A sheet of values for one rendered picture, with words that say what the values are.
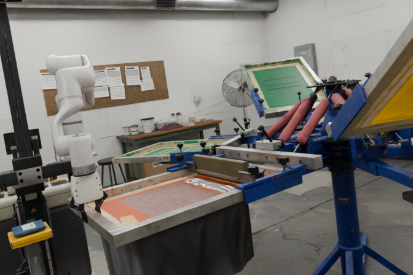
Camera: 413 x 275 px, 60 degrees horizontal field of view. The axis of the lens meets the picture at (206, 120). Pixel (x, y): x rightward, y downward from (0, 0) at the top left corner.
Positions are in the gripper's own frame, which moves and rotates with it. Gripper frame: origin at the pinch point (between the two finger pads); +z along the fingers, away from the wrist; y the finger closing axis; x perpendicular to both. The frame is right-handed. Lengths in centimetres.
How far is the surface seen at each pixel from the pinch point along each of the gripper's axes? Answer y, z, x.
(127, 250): -7.8, 13.1, 9.6
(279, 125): -120, -12, -23
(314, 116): -115, -18, 8
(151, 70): -214, -80, -379
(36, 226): 16.8, 1.0, -9.4
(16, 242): 23.8, 3.4, -5.4
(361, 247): -143, 63, 8
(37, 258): 18.2, 12.7, -9.9
